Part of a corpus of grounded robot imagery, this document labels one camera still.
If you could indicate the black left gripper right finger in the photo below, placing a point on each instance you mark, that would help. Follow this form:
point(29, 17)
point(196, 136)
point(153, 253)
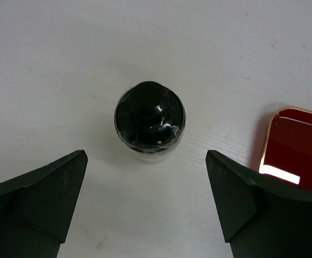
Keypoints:
point(259, 216)

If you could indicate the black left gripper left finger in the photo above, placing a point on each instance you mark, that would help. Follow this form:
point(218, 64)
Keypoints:
point(36, 208)

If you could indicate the red lacquer tray gold rim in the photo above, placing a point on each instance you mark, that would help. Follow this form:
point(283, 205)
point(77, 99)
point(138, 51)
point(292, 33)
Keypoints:
point(287, 150)

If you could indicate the black cap clear bottle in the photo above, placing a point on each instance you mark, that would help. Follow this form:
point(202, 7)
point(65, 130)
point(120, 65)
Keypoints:
point(150, 120)

